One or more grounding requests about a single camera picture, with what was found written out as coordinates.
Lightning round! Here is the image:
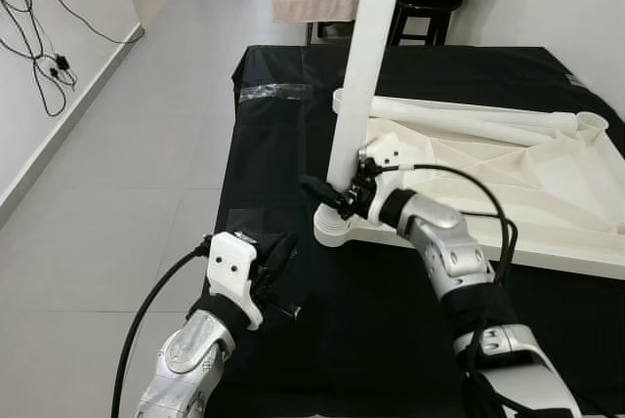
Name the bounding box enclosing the black round stool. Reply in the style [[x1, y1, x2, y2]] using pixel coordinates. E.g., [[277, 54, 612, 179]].
[[389, 0, 465, 46]]

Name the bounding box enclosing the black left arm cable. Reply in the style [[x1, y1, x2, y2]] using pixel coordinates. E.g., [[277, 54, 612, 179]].
[[110, 238, 214, 418]]

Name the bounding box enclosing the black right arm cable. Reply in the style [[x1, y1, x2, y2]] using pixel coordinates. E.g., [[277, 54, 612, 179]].
[[376, 161, 587, 418]]

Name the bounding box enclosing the black table cloth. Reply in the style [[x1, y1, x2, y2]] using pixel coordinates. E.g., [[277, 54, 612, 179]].
[[205, 44, 625, 414]]

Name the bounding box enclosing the black wall cable bundle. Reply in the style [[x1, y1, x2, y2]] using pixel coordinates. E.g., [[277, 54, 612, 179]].
[[0, 0, 143, 116]]

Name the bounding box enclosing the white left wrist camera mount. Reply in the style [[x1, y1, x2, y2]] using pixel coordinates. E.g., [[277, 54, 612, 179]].
[[207, 231, 265, 331]]

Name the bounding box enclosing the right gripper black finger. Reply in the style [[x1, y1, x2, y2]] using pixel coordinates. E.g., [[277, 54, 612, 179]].
[[299, 174, 349, 210]]

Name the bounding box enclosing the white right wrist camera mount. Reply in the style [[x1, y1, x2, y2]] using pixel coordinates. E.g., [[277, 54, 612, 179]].
[[357, 132, 403, 226]]

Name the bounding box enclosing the white plastic table leg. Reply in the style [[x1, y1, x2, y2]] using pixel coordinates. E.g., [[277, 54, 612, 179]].
[[322, 0, 409, 206], [369, 96, 579, 134], [420, 110, 563, 146]]

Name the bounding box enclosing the cream plastic table top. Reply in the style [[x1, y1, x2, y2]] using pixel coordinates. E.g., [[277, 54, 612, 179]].
[[312, 86, 625, 280]]

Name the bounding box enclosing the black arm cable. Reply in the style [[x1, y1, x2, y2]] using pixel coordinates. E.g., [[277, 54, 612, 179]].
[[376, 161, 587, 418], [110, 238, 214, 418]]

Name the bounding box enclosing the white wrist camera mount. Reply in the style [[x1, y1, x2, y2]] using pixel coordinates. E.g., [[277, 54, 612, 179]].
[[207, 231, 265, 331], [357, 132, 403, 226]]

